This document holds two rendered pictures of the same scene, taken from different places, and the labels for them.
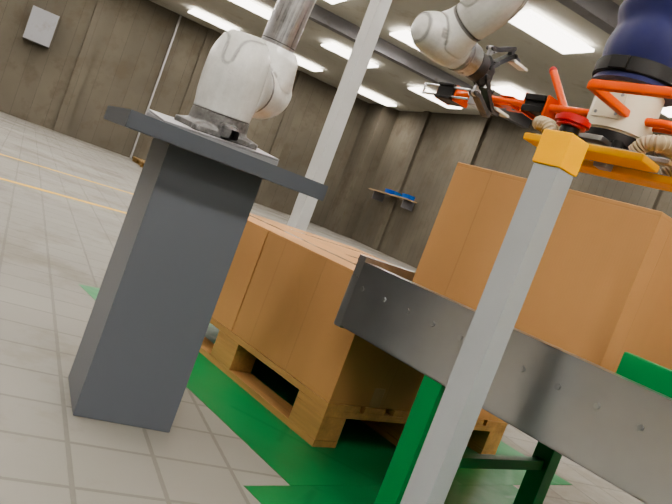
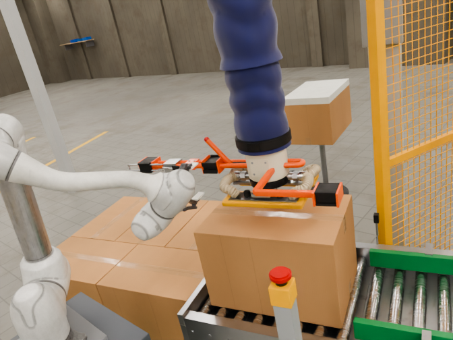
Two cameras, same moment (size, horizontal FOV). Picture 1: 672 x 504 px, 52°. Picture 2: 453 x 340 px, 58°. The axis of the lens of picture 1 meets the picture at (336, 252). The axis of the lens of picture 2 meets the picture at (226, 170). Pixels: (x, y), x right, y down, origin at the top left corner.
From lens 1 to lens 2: 1.19 m
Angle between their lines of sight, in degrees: 26
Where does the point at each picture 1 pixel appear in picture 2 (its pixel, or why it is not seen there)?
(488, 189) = (223, 245)
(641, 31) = (255, 125)
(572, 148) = (291, 295)
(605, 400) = not seen: outside the picture
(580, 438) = not seen: outside the picture
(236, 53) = (34, 318)
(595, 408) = not seen: outside the picture
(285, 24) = (36, 247)
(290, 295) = (139, 316)
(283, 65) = (56, 268)
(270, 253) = (107, 296)
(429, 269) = (216, 291)
